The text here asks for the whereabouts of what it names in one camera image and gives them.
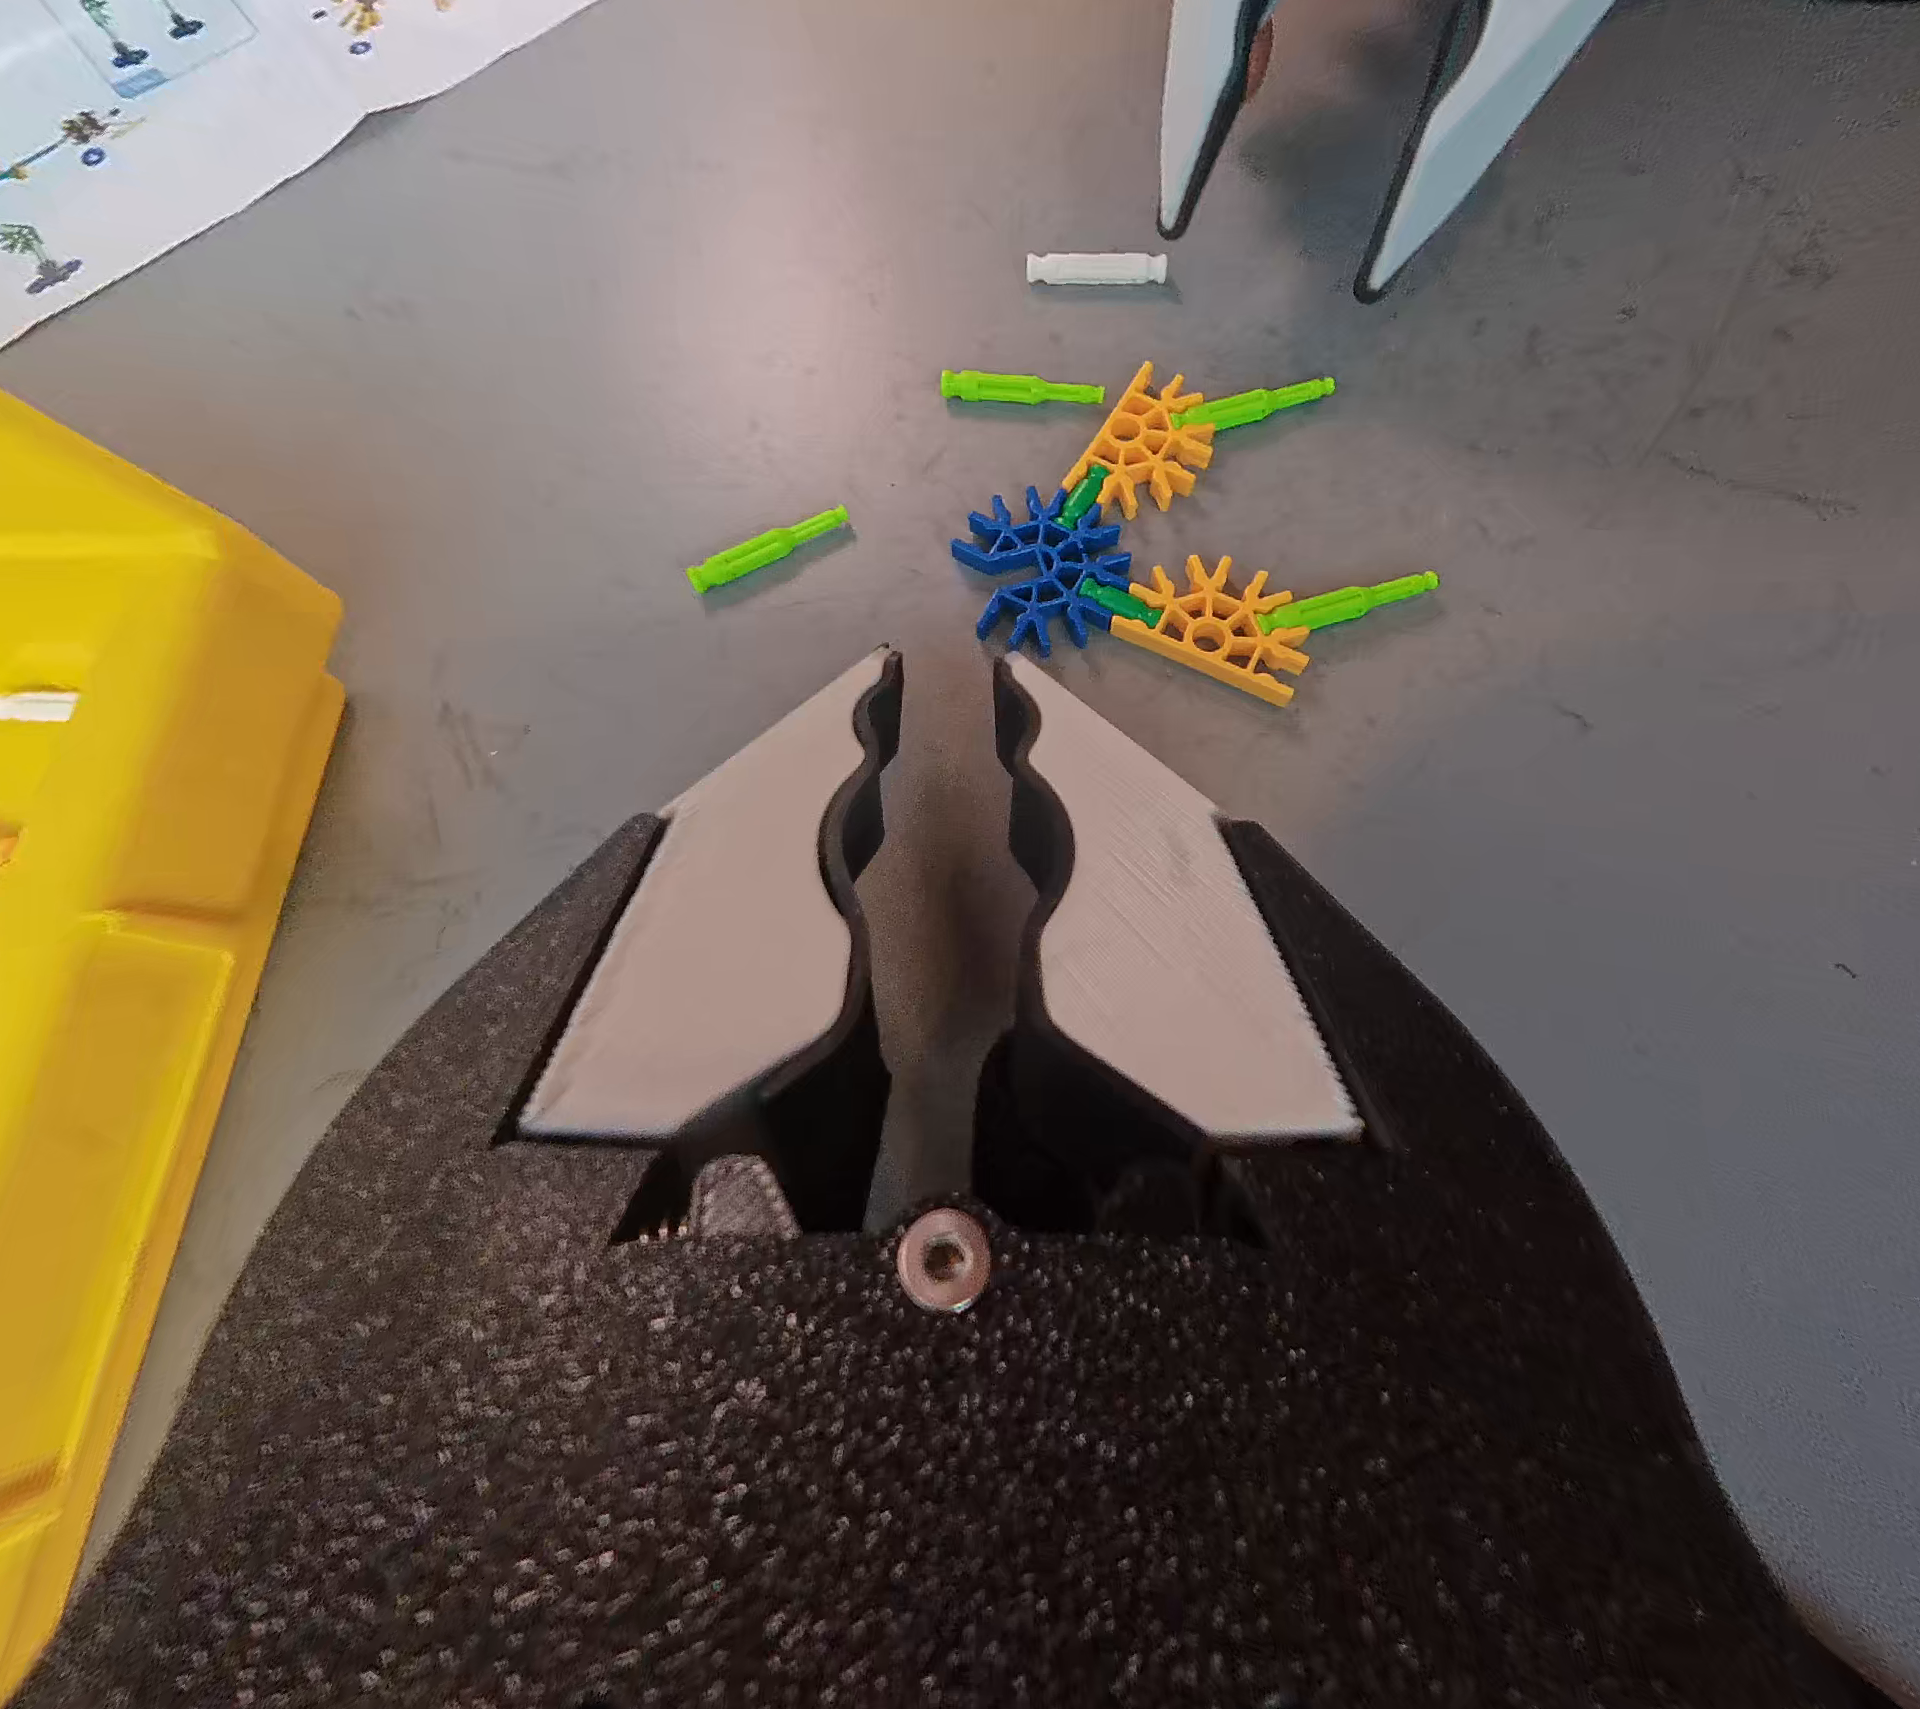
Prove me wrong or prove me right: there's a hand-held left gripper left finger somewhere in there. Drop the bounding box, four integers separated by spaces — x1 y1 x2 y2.
524 647 906 1238

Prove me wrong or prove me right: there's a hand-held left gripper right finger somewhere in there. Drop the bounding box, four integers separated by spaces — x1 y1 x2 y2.
972 657 1364 1238

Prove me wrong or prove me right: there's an orange fan connector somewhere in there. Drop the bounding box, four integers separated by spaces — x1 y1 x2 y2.
1110 553 1313 711
1060 360 1211 521

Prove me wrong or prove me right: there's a light green rod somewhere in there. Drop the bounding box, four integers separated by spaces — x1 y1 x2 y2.
939 366 1110 409
1255 570 1441 634
683 504 853 598
1167 374 1338 434

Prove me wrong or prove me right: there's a grey desk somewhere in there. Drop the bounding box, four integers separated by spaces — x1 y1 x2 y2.
0 0 1920 1709

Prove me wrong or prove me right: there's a white rod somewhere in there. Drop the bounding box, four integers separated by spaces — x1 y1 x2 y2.
1025 248 1170 297

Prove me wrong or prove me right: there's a yellow plastic bin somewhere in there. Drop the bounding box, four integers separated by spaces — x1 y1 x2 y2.
0 387 347 1659

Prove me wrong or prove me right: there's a printed instruction sheet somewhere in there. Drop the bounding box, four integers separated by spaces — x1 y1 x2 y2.
0 0 877 350

